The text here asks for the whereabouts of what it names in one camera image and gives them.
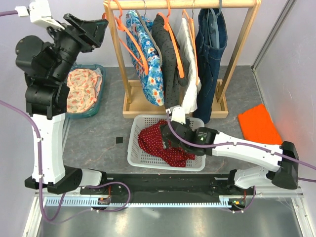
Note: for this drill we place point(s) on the red polka dot skirt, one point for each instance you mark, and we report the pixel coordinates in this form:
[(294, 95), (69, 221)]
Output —
[(150, 140)]

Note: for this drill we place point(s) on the blue-grey hanger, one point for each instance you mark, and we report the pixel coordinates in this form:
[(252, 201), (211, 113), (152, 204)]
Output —
[(216, 24)]

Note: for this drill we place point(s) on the small black square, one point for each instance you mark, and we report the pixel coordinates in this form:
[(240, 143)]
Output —
[(119, 140)]

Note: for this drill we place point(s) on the white slotted cable duct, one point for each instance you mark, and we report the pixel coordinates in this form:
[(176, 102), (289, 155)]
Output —
[(223, 202)]

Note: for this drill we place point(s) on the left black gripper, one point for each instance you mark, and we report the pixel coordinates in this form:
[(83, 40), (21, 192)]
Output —
[(95, 29)]

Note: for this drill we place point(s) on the blue floral garment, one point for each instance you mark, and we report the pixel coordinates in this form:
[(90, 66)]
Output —
[(152, 84)]

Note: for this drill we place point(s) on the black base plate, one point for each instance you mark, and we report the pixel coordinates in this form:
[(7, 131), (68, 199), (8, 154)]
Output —
[(172, 187)]

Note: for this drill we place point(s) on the orange hanger of grey garment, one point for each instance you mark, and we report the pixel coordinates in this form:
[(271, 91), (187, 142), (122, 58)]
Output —
[(168, 28)]

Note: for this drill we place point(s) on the wooden clothes rack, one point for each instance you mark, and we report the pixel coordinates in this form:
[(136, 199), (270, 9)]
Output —
[(135, 102)]

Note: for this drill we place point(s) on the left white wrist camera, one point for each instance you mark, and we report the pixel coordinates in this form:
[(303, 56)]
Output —
[(40, 14)]

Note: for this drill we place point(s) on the teal plastic bin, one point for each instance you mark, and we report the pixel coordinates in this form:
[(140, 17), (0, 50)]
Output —
[(93, 111)]

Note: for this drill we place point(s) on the white plastic basket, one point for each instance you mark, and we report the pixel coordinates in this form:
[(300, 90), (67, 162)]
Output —
[(139, 158)]

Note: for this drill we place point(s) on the pink floral cloth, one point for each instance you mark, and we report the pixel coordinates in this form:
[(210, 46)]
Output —
[(85, 85)]

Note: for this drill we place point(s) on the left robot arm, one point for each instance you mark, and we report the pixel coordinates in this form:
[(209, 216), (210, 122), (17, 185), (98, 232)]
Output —
[(46, 66)]

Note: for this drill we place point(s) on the blue denim jeans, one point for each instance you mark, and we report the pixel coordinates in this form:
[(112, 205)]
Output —
[(208, 59)]

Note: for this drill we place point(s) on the orange folded cloth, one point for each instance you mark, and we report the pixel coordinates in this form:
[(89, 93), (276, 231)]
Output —
[(256, 126)]

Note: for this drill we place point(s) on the white garment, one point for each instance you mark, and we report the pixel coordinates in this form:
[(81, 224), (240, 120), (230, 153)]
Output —
[(185, 39)]

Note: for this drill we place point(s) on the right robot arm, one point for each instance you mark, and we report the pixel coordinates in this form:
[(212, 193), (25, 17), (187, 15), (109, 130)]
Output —
[(274, 164)]

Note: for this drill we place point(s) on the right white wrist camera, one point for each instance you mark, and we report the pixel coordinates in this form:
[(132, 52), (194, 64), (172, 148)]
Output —
[(176, 114)]

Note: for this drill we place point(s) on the orange hanger of skirt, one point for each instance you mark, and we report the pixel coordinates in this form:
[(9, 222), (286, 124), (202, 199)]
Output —
[(130, 39)]

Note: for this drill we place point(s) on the dark grey dotted garment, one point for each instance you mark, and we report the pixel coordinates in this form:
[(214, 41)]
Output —
[(173, 84)]

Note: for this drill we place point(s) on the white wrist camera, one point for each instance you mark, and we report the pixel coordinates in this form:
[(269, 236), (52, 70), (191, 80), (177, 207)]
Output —
[(176, 114), (40, 14)]

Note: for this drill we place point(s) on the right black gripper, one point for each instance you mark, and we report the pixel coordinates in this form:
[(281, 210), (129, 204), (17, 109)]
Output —
[(187, 124)]

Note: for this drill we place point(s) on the orange hanger of white garment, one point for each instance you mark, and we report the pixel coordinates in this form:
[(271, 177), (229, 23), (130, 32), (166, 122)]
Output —
[(192, 33)]

